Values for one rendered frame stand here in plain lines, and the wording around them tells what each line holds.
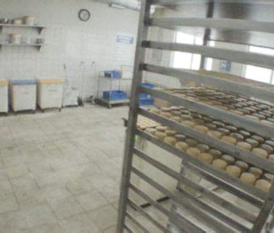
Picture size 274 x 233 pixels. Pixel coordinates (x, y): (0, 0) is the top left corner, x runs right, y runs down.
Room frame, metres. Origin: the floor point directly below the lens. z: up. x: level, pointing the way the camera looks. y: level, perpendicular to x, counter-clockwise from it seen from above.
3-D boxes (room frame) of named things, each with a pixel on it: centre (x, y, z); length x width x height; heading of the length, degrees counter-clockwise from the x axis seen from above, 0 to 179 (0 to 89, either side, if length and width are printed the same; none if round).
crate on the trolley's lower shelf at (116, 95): (6.20, 0.57, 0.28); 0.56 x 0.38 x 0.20; 138
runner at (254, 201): (0.96, -0.52, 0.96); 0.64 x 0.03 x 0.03; 41
